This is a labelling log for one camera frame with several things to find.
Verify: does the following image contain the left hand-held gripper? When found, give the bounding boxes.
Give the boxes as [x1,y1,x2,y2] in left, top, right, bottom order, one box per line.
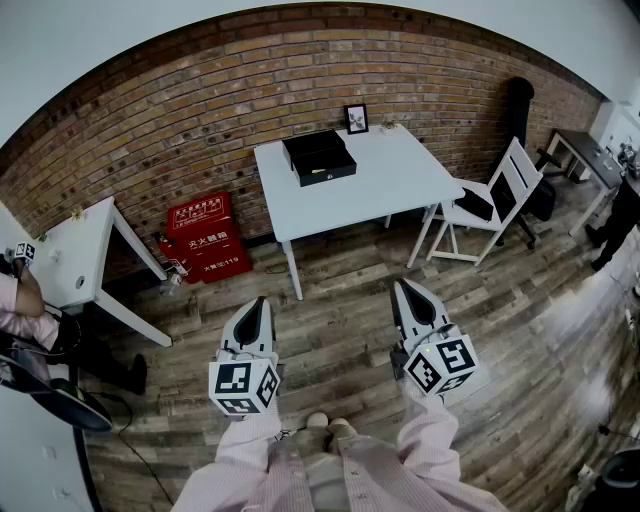
[208,296,282,418]

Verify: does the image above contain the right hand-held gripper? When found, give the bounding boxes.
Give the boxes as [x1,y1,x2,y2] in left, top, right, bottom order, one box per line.
[389,278,482,398]

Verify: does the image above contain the black box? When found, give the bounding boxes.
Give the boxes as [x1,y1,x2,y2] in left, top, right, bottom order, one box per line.
[281,128,358,189]

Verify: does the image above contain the person's right forearm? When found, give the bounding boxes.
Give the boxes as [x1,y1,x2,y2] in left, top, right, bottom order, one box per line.
[396,374,462,482]

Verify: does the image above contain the person's left forearm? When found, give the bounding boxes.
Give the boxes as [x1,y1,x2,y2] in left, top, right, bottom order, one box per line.
[214,408,284,484]

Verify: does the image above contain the red fire equipment box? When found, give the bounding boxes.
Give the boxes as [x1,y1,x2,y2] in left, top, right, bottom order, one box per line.
[165,191,254,285]

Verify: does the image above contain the white wooden chair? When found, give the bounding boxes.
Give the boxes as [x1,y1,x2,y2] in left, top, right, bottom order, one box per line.
[407,135,545,267]

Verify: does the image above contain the red fire extinguisher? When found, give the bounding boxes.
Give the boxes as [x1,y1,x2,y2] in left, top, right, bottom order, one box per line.
[154,232,191,279]

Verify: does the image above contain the black pouch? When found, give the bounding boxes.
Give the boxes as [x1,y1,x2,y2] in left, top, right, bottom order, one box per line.
[453,187,496,223]

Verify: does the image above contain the person's beige trousers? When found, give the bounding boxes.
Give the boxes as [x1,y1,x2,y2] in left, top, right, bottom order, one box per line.
[279,427,362,512]

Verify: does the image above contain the white square table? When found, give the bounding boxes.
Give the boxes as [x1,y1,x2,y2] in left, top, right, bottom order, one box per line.
[253,124,467,302]

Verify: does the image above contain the person's torso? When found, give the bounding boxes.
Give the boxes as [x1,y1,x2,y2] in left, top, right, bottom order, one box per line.
[169,414,511,512]

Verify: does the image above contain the long white desk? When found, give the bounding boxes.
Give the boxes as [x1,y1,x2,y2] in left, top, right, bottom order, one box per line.
[28,196,174,349]

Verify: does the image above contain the black swivel chair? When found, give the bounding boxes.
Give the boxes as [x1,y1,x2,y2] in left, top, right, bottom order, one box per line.
[0,349,114,434]

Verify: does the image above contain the dark-topped desk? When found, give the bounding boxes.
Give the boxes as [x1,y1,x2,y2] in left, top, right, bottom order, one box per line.
[546,128,626,238]

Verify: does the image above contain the black round device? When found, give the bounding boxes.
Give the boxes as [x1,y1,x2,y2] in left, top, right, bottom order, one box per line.
[598,446,640,507]

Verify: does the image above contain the black floor cable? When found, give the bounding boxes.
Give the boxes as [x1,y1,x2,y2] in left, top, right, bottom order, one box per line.
[98,391,175,507]

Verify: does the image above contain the black picture frame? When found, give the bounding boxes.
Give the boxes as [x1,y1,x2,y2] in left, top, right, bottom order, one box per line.
[343,103,370,136]

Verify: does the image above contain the black tall post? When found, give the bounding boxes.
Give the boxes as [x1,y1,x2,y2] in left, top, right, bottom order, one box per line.
[508,77,536,151]

